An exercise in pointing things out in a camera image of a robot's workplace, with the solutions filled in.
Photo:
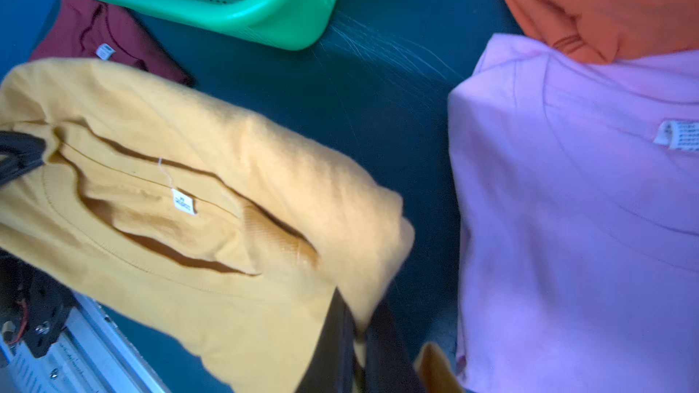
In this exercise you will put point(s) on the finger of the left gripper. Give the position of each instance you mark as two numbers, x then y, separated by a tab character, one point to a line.
20	154

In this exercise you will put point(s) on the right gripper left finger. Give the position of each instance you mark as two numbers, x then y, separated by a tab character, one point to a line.
331	369

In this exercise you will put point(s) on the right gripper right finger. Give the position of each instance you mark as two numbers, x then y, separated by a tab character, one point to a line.
388	368

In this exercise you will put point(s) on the dark red t-shirt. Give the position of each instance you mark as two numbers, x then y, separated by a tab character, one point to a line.
95	29

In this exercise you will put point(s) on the yellow t-shirt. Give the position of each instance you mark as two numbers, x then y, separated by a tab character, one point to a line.
204	221

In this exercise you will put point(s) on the pink t-shirt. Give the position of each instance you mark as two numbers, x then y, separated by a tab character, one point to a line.
579	255

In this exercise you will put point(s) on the orange t-shirt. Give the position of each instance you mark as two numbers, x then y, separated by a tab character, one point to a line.
602	31

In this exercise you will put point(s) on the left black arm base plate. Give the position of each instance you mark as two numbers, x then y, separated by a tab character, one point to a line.
34	306

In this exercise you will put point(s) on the aluminium front rail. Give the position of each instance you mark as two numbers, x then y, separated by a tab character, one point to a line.
90	354

